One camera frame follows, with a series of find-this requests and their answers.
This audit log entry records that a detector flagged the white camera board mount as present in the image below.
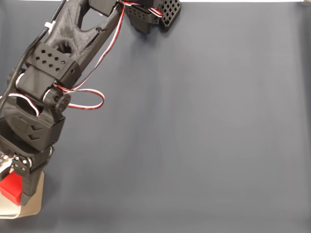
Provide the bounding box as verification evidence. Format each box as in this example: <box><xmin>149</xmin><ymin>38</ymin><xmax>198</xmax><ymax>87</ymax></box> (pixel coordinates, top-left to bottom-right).
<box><xmin>0</xmin><ymin>151</ymin><xmax>13</xmax><ymax>181</ymax></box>

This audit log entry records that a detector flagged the red cube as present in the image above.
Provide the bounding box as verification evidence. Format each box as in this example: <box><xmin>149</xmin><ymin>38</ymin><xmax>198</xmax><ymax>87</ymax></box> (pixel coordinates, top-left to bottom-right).
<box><xmin>0</xmin><ymin>173</ymin><xmax>23</xmax><ymax>206</ymax></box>

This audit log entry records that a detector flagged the black camera cable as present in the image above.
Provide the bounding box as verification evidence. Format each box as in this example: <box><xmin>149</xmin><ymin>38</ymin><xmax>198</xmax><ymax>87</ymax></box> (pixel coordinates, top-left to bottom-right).
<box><xmin>0</xmin><ymin>0</ymin><xmax>68</xmax><ymax>110</ymax></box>

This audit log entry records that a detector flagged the red white black servo wire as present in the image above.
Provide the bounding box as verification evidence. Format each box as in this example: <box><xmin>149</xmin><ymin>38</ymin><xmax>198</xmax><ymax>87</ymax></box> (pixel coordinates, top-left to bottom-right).
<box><xmin>118</xmin><ymin>0</ymin><xmax>164</xmax><ymax>18</ymax></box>
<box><xmin>0</xmin><ymin>92</ymin><xmax>41</xmax><ymax>117</ymax></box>
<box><xmin>53</xmin><ymin>1</ymin><xmax>106</xmax><ymax>111</ymax></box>

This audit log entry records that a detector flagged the beige box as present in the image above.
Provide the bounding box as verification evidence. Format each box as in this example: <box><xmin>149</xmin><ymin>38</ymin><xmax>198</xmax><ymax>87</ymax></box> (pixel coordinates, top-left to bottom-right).
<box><xmin>0</xmin><ymin>171</ymin><xmax>45</xmax><ymax>219</ymax></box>

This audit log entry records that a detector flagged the white padding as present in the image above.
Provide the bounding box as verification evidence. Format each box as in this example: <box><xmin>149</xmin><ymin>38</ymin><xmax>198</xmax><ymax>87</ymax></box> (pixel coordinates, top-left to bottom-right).
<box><xmin>0</xmin><ymin>193</ymin><xmax>21</xmax><ymax>215</ymax></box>

